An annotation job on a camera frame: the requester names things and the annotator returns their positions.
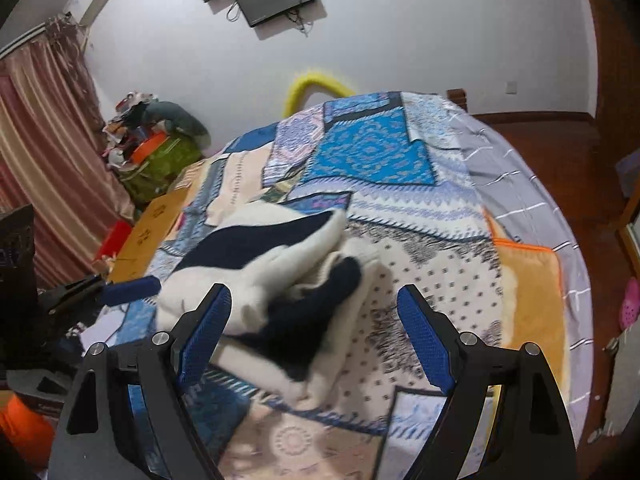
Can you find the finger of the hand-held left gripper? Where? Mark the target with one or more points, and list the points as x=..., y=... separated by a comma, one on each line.
x=132, y=290
x=75, y=292

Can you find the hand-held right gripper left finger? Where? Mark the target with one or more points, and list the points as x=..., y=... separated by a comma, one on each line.
x=205, y=330

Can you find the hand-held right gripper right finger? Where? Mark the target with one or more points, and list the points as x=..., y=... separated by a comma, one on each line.
x=425, y=335

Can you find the black and white sweater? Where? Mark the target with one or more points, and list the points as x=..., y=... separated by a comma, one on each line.
x=280, y=260

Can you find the white paper sheet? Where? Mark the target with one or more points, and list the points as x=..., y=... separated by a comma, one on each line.
x=102, y=325

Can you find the red box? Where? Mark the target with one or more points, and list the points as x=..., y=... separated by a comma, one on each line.
x=114, y=240

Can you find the orange blanket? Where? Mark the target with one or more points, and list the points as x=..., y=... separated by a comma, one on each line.
x=530, y=285

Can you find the striped pink curtain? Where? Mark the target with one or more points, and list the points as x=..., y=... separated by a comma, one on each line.
x=50, y=160

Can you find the green fabric bag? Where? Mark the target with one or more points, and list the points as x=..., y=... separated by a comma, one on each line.
x=160, y=165

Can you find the grey striped bed sheet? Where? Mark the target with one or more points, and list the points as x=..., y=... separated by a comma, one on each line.
x=525, y=200

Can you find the blue patchwork quilt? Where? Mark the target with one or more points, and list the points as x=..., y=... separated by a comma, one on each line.
x=370, y=160

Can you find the pink slipper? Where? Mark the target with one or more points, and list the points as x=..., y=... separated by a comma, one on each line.
x=631, y=305

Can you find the yellow foam tube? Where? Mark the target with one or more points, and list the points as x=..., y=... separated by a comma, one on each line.
x=310, y=82

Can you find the wooden bed post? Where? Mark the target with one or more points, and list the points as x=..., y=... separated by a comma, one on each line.
x=456, y=99

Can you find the white wall socket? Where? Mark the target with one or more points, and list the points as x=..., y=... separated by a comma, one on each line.
x=511, y=87

